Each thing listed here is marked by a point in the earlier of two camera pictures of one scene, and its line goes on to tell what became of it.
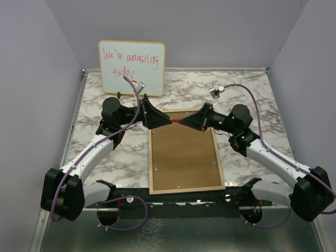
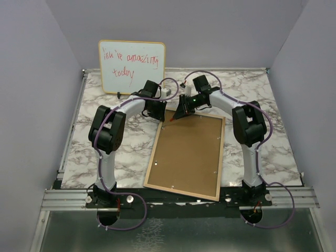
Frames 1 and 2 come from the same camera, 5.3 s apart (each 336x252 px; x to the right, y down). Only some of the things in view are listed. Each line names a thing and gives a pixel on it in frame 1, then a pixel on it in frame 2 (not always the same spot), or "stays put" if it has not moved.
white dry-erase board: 143,61 stays put
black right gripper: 198,119 -> 182,108
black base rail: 215,204 stays put
